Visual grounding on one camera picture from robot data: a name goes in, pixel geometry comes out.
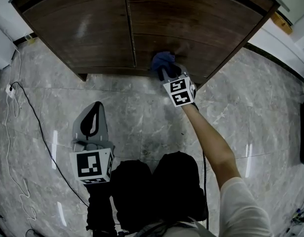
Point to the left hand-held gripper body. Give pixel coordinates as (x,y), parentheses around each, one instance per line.
(90,165)

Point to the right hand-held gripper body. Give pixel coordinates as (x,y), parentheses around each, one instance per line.
(180,91)

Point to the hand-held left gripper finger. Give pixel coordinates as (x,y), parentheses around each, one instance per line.
(77,131)
(102,132)

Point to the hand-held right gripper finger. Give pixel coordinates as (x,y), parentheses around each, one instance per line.
(165,77)
(182,70)

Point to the blue cloth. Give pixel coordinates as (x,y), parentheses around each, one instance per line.
(161,59)

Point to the person's left forearm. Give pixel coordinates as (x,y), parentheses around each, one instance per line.
(99,206)

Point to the person's right forearm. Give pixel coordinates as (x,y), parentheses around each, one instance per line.
(213,147)

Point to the white power strip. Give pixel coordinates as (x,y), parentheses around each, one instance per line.
(10,90)

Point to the black trousers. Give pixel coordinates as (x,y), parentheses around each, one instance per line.
(166,189)

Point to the white raised ledge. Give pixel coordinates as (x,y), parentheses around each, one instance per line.
(277,48)

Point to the small yellow-green object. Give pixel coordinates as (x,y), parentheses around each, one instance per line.
(30,39)

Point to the white water dispenser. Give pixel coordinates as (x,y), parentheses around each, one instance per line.
(2,48)

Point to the white printed t-shirt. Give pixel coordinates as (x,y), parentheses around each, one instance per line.
(240,211)

